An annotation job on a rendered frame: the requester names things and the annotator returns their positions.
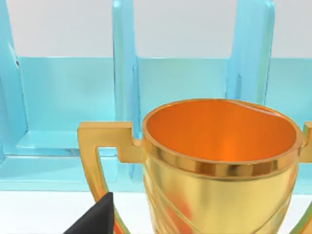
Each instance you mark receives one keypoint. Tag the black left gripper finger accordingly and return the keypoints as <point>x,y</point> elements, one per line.
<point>97,217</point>

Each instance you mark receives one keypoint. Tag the light blue rack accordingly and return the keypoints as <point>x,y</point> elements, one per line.
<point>61,97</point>

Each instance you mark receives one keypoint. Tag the gold trophy cup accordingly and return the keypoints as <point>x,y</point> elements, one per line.
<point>219,182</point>

